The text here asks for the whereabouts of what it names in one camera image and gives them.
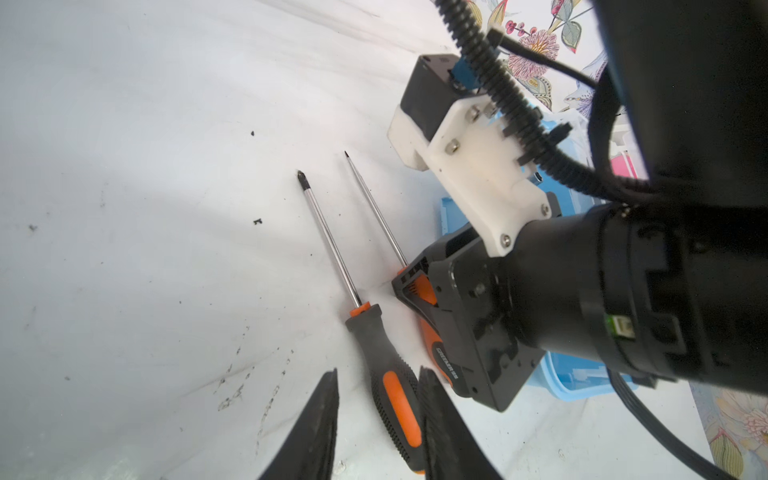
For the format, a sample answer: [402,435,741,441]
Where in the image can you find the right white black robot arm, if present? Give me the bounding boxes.
[389,1,767,479]

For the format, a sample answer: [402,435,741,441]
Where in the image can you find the blue plastic tool box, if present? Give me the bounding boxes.
[439,119,637,403]

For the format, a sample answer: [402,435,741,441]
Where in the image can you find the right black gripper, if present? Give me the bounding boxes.
[409,224,545,412]

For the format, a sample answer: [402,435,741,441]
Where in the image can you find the black orange screwdriver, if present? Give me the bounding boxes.
[297,171,426,474]

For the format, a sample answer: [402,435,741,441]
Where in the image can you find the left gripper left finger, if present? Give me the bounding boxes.
[260,369,339,480]

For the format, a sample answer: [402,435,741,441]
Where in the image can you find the orange handled screwdriver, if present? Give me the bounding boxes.
[344,151,469,397]

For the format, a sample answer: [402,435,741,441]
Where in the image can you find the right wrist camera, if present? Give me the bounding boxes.
[387,54,551,257]

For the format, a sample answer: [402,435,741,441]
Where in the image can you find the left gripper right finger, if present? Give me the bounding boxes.
[417,367,501,480]

